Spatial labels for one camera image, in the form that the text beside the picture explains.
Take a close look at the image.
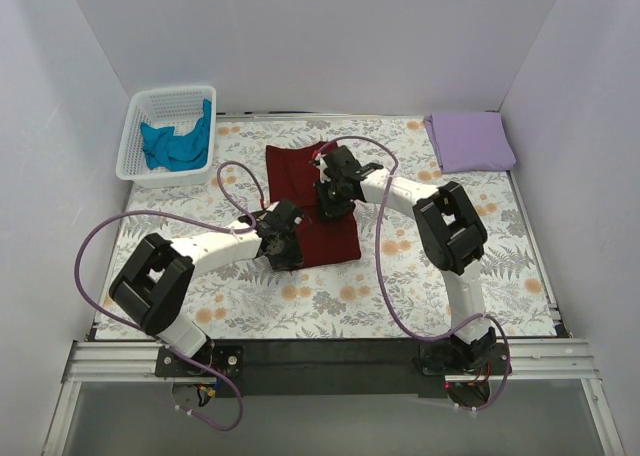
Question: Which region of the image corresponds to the dark red t-shirt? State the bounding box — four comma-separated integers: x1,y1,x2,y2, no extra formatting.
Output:
265,141,361,269

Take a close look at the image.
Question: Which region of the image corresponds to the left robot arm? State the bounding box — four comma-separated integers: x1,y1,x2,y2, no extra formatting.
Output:
109,199,306,376

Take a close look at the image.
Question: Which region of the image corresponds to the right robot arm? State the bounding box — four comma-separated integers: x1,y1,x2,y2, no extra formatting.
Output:
312,145,496,374

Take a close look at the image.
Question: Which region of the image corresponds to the floral table mat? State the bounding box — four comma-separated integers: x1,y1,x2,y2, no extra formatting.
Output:
110,118,555,339

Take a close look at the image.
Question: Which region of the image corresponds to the folded purple t-shirt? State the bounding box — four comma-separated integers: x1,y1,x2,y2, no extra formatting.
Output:
424,111,516,174

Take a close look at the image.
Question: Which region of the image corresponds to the teal t-shirt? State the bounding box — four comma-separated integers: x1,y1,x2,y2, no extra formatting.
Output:
140,99,212,172

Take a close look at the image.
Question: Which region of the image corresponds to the white plastic basket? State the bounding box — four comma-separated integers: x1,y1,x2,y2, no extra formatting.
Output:
116,85,217,188

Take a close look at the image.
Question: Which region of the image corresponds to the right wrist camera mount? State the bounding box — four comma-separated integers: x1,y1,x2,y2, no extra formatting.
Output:
311,153,333,183

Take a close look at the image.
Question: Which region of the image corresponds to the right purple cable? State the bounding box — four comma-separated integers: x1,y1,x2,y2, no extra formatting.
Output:
312,135,514,414

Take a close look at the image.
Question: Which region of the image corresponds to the purple cable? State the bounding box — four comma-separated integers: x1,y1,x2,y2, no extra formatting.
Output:
312,135,514,414
74,161,271,431

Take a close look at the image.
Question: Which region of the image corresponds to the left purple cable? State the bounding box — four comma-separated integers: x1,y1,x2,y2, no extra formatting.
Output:
74,161,271,431

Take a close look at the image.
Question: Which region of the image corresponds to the aluminium front rail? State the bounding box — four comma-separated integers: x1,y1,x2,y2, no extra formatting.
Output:
62,339,600,382

